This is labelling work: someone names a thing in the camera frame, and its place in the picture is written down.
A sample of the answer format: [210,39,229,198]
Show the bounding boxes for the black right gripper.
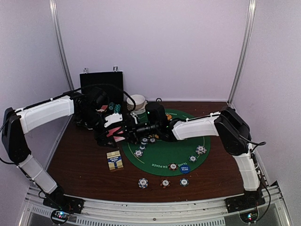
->
[113,118,159,145]

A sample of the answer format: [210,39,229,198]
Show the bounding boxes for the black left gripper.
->
[78,108,117,148]

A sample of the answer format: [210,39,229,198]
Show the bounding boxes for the pink backed card deck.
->
[107,127,125,142]

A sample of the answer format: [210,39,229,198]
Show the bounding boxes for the orange big blind button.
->
[166,114,172,120]

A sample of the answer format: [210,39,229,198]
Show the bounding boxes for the blue white chip stack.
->
[138,178,149,189]

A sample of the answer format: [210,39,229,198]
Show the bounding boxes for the blue small blind button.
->
[179,165,191,174]

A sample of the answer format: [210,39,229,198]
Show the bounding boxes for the single blue chip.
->
[189,155,197,162]

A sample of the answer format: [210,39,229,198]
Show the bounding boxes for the dark blue green chip stack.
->
[179,178,189,186]

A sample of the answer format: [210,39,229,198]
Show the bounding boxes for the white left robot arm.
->
[2,92,122,209]

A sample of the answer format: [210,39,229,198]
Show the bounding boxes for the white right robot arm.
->
[122,103,260,208]

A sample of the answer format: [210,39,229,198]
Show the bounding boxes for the white scalloped dish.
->
[133,100,148,115]

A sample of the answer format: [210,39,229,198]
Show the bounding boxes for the red playing card deck case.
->
[97,105,108,112]

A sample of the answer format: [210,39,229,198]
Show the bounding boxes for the teal chip row in case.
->
[113,104,121,114]

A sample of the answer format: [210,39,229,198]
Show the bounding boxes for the dark blue chips in case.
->
[108,102,115,111]

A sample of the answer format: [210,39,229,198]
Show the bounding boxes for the white ceramic bowl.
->
[127,94,146,110]

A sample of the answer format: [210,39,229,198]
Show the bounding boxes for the gold card box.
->
[106,150,124,170]

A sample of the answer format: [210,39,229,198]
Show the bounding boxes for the green round poker mat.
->
[121,108,211,177]

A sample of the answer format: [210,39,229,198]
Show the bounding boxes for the black poker chip case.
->
[72,71,124,129]

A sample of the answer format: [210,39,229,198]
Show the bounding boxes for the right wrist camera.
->
[145,102,168,125]

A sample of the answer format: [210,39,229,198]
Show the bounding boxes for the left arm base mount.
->
[43,185,85,214]

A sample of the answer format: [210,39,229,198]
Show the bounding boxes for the aluminium front rail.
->
[16,186,292,226]

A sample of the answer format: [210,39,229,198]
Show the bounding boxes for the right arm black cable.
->
[235,131,271,212]

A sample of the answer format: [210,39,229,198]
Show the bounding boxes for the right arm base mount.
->
[225,189,265,213]

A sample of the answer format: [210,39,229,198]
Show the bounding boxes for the aluminium frame post left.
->
[49,0,74,90]

